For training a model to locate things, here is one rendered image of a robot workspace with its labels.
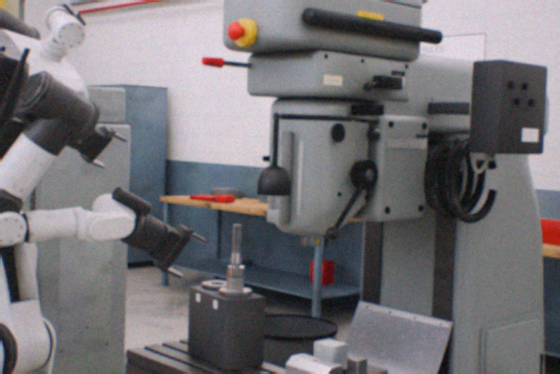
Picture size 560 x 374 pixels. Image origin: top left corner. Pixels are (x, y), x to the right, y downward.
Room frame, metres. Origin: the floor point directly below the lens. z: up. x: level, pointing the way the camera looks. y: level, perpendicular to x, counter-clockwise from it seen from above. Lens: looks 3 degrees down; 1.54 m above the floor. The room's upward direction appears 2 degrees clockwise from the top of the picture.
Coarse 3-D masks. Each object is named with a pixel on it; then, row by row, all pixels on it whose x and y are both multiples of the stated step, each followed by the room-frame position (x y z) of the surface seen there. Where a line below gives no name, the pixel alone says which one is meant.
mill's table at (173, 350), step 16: (128, 352) 2.35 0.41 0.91; (144, 352) 2.33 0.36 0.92; (160, 352) 2.34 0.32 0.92; (176, 352) 2.34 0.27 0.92; (128, 368) 2.35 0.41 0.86; (144, 368) 2.31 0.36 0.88; (160, 368) 2.24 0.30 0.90; (176, 368) 2.19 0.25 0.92; (192, 368) 2.19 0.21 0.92; (208, 368) 2.19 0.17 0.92; (240, 368) 2.20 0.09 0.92; (256, 368) 2.23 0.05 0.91; (272, 368) 2.21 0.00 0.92
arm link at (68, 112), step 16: (48, 96) 1.75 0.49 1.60; (64, 96) 1.78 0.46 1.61; (80, 96) 1.83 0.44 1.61; (32, 112) 1.77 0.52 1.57; (48, 112) 1.77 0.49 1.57; (64, 112) 1.78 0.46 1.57; (80, 112) 1.80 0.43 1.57; (32, 128) 1.79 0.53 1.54; (48, 128) 1.78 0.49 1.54; (64, 128) 1.80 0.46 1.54; (80, 128) 1.81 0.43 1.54; (48, 144) 1.79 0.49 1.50; (64, 144) 1.82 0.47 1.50
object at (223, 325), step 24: (192, 288) 2.34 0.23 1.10; (216, 288) 2.29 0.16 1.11; (192, 312) 2.33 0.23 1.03; (216, 312) 2.22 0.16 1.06; (240, 312) 2.19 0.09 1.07; (264, 312) 2.24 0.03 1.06; (192, 336) 2.33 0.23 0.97; (216, 336) 2.21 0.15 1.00; (240, 336) 2.20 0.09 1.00; (216, 360) 2.21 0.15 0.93; (240, 360) 2.20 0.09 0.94
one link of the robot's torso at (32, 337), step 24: (0, 264) 1.98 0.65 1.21; (24, 264) 2.06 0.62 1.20; (0, 288) 1.97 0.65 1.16; (24, 288) 2.06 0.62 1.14; (0, 312) 1.97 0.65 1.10; (24, 312) 2.00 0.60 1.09; (0, 336) 1.94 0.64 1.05; (24, 336) 1.97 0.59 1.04; (48, 336) 2.03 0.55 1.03; (24, 360) 1.96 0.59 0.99; (48, 360) 2.04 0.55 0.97
